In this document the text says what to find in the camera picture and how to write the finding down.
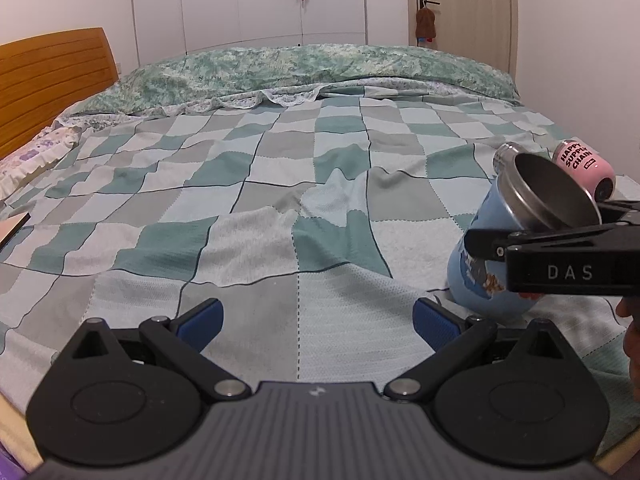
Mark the purple floral pillow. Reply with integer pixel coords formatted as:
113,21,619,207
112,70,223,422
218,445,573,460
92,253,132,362
0,125,83,203

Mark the person's right forearm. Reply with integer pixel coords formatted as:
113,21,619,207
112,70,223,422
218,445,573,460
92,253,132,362
622,318,640,406

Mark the green checkered blanket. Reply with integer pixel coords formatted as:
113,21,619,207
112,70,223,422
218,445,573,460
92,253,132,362
0,92,640,456

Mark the light blue steel cup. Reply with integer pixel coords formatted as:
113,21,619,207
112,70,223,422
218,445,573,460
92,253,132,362
446,142,604,322

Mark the wooden headboard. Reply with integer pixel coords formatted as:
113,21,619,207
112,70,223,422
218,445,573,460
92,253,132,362
0,27,121,160

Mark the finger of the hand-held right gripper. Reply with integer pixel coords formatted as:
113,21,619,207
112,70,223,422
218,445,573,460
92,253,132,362
594,199,640,227
464,224,605,263

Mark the pink drink can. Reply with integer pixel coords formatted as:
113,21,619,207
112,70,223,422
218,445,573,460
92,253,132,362
552,138,617,201

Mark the beige door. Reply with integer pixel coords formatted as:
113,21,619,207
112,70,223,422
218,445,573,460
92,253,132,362
406,0,518,77

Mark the green floral quilt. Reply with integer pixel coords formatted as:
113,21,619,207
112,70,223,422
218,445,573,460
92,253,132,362
75,43,523,115

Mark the wooden bed frame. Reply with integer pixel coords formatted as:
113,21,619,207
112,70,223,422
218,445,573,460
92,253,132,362
0,394,45,472

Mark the brown bag on door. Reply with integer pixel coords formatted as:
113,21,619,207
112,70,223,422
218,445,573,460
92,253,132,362
414,6,438,49

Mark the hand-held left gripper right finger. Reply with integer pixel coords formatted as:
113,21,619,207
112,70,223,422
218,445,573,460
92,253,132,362
384,297,579,402

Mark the flat book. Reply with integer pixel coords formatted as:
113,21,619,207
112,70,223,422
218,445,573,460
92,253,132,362
0,211,32,252

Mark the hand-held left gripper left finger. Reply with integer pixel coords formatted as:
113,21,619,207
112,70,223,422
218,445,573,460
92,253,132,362
57,298,252,403

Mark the white wardrobe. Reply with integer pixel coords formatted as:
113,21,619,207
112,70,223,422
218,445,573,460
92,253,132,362
130,0,368,68

